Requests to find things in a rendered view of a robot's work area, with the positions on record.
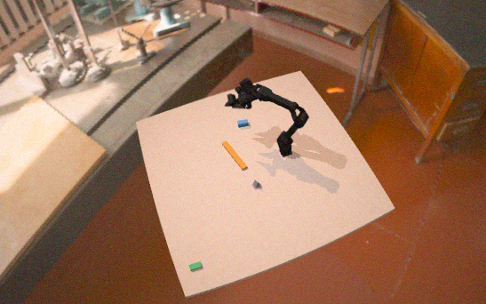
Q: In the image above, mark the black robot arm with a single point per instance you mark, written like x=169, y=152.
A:
x=265, y=94

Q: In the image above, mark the orange bar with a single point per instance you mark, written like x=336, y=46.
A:
x=233, y=154

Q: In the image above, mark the green flat bar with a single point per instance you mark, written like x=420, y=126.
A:
x=196, y=265

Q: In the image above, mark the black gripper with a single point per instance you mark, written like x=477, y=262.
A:
x=239, y=103

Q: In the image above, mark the small blue block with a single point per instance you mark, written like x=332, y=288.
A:
x=242, y=123

